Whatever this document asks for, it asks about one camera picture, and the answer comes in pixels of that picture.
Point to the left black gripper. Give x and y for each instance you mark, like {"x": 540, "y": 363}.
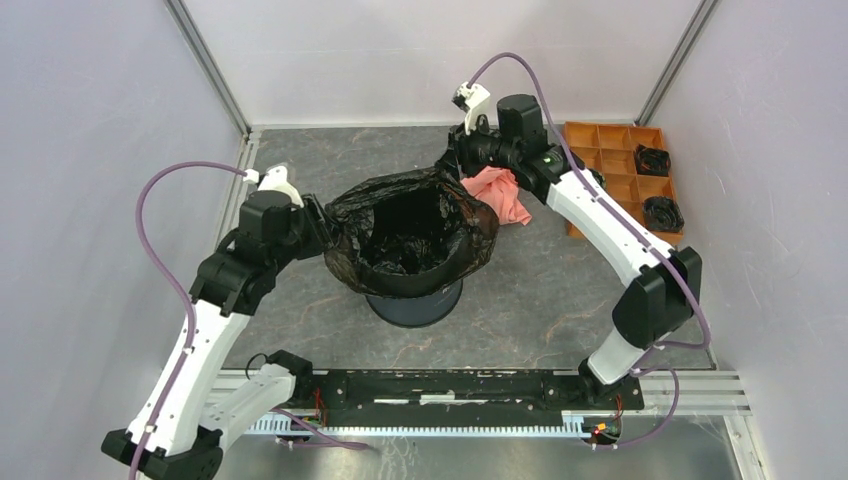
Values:
{"x": 314, "y": 218}

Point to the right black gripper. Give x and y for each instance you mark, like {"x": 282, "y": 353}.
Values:
{"x": 461, "y": 144}

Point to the black plastic trash bag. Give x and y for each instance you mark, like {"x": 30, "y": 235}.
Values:
{"x": 409, "y": 234}

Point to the dark blue trash bin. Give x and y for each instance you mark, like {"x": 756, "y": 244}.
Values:
{"x": 419, "y": 312}

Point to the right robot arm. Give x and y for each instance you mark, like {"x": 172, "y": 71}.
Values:
{"x": 662, "y": 284}

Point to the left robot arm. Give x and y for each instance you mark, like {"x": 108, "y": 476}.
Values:
{"x": 178, "y": 433}

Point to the rolled trash bag top right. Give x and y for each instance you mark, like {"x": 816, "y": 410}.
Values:
{"x": 652, "y": 161}

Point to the rolled trash bag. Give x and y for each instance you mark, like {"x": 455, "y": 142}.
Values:
{"x": 652, "y": 161}
{"x": 662, "y": 214}

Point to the rolled trash bag bottom right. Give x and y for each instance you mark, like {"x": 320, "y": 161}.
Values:
{"x": 662, "y": 214}

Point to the pink crumpled cloth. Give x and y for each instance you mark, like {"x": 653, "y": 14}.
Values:
{"x": 499, "y": 189}

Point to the orange wooden compartment tray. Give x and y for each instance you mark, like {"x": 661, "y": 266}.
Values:
{"x": 610, "y": 150}

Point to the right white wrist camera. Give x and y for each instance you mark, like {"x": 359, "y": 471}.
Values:
{"x": 473, "y": 99}

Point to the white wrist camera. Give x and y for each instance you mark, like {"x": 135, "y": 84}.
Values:
{"x": 276, "y": 178}
{"x": 473, "y": 99}

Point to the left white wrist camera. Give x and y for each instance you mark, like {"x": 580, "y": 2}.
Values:
{"x": 276, "y": 178}

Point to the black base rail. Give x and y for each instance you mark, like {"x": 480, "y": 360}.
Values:
{"x": 458, "y": 398}

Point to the white toothed cable duct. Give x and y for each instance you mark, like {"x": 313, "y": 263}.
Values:
{"x": 280, "y": 425}

